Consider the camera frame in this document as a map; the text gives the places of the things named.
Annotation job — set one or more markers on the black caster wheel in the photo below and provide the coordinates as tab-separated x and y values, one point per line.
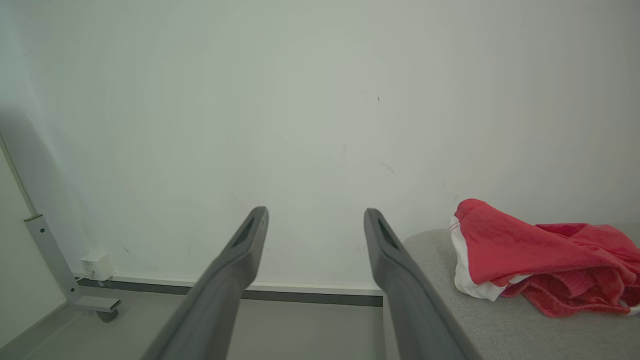
107	315

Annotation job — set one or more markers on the white and black baseboard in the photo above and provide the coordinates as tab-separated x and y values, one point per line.
300	292

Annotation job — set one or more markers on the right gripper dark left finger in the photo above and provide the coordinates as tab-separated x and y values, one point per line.
220	300

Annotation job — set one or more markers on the grey metal furniture foot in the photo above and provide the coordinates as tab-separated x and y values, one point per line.
50	250

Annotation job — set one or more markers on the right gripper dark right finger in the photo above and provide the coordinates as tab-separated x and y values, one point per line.
420	315

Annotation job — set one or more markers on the white wall power box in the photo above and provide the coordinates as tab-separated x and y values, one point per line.
100	265

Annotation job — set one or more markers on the red and white garment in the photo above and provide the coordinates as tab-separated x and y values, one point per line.
500	245

